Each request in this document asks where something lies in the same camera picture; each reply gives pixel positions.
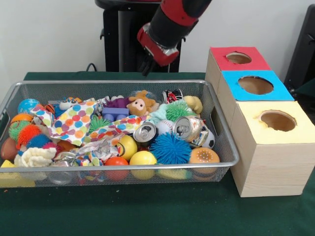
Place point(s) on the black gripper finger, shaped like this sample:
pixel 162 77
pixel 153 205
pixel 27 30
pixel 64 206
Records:
pixel 144 68
pixel 153 63

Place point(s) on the black panel stand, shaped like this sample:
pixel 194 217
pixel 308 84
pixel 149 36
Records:
pixel 302 49

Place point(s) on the orange ball with cream dots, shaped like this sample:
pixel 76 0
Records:
pixel 204 158

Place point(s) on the shallow clear mesh bin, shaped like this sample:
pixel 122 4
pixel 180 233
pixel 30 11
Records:
pixel 44 91

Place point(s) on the tan plush animal toy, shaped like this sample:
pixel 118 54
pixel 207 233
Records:
pixel 142 104

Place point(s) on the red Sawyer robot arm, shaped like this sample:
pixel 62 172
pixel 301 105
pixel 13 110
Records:
pixel 174 22

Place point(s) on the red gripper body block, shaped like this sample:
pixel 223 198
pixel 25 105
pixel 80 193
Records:
pixel 156 49

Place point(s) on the plain yellow ball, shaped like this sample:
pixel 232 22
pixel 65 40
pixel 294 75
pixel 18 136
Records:
pixel 142 160

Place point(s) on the purple toy building block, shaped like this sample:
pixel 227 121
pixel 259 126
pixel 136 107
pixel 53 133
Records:
pixel 116 114

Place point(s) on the green spiky rubber ball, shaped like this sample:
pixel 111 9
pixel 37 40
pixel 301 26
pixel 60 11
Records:
pixel 178 110

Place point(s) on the dark green table cloth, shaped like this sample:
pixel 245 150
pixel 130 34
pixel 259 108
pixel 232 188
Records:
pixel 307 88
pixel 147 211

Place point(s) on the polka dot cloth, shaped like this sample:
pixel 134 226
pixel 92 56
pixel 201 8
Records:
pixel 74 123

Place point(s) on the wooden box with three holes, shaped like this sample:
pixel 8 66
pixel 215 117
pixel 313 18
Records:
pixel 270 167

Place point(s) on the blue spiky rubber ball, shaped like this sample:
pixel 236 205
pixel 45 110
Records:
pixel 170 147

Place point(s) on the clear plastic packet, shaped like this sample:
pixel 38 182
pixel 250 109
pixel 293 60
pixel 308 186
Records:
pixel 153 94

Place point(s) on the crushed silver drink can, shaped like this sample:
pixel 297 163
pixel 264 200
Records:
pixel 188 129

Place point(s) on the small red ball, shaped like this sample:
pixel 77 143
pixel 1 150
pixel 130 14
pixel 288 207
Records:
pixel 116 164

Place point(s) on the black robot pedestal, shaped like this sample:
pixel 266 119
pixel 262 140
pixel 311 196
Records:
pixel 123 44

